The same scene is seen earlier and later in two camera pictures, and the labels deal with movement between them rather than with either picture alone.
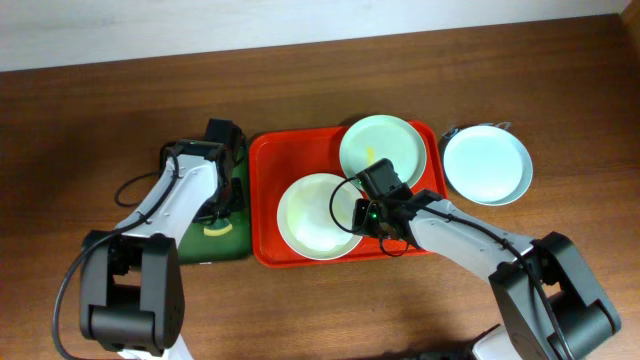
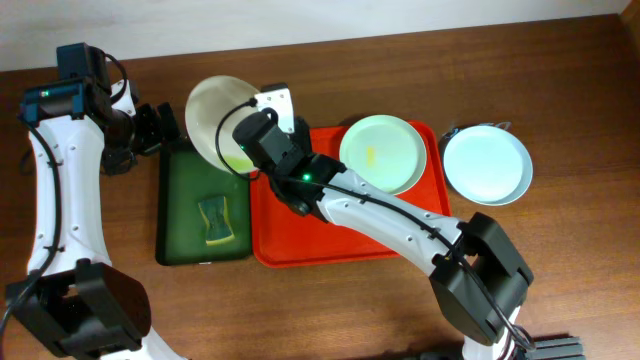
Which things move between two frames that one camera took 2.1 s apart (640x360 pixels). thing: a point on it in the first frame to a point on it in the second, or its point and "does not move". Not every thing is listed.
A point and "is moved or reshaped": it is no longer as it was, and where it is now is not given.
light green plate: (371, 139) does not move
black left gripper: (235, 195) to (151, 130)
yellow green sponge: (220, 226) is moved or reshaped
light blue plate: (487, 165) does not move
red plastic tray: (278, 158) does not move
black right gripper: (360, 215) to (302, 132)
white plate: (304, 218) to (208, 103)
